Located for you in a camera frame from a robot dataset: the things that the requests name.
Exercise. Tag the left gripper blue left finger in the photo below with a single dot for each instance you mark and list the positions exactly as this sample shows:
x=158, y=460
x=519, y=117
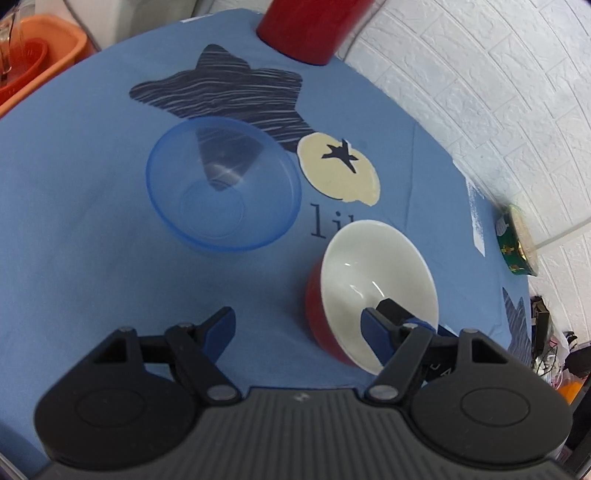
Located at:
x=215, y=334

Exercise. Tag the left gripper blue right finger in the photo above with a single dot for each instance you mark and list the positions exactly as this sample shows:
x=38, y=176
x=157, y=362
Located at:
x=386, y=327

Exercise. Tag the red ceramic bowl white inside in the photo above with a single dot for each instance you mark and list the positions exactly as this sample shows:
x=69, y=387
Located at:
x=366, y=262

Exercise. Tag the translucent blue plastic bowl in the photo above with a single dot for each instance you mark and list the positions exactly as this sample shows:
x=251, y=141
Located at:
x=222, y=185

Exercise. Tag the green patterned bowl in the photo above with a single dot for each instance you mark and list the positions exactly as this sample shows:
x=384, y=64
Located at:
x=516, y=242

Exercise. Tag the blue printed tablecloth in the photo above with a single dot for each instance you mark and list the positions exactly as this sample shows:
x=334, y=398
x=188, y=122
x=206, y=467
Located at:
x=83, y=251

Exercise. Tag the orange plastic bag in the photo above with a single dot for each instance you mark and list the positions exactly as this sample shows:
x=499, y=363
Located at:
x=570, y=387

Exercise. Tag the red thermos jug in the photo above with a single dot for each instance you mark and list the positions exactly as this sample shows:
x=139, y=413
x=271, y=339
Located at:
x=310, y=31

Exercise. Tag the orange plastic basin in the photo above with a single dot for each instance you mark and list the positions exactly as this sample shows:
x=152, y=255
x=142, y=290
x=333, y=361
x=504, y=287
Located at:
x=51, y=46

